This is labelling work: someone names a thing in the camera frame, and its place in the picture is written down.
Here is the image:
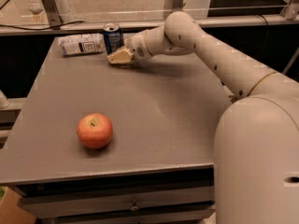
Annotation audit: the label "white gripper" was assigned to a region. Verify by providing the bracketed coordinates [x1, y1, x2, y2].
[107, 30, 152, 64]

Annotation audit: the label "blue pepsi can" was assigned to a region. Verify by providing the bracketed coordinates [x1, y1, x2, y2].
[103, 22, 124, 54]

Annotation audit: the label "clear plastic water bottle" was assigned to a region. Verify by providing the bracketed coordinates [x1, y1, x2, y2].
[58, 34, 103, 56]

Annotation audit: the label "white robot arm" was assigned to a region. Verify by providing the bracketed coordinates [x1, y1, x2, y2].
[107, 11, 299, 224]

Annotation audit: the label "red apple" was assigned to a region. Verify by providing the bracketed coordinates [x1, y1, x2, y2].
[77, 113, 113, 149]

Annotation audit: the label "grey drawer cabinet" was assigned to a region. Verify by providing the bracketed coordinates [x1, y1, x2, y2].
[0, 30, 233, 224]

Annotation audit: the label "metal drawer knob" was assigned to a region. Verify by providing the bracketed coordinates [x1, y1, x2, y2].
[130, 203, 140, 211]

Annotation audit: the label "upper grey drawer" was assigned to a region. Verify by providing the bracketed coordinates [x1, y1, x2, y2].
[19, 186, 214, 218]

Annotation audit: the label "grey drawer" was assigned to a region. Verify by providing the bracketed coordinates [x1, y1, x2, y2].
[19, 186, 214, 218]
[40, 204, 214, 224]

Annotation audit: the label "lower grey drawer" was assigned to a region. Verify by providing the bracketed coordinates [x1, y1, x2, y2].
[40, 204, 214, 224]

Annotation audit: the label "cardboard box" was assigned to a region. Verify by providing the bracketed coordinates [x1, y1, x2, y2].
[0, 187, 36, 224]

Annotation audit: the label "black cable on ledge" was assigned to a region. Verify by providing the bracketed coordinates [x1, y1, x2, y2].
[0, 20, 86, 32]

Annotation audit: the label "left metal bracket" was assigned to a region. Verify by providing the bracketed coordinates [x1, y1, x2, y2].
[41, 0, 62, 30]

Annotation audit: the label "right metal bracket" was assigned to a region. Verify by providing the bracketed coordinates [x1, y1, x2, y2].
[281, 0, 299, 21]

